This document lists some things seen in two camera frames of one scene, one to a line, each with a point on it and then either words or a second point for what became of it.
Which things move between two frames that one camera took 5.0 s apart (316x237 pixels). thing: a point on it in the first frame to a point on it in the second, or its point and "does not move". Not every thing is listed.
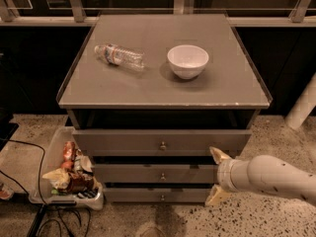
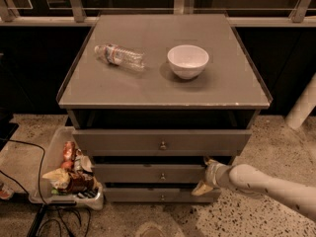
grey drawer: [156, 173] does not move
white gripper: [223, 175] to [213, 174]
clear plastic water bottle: [120, 56] does not move
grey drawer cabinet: [150, 94] does not move
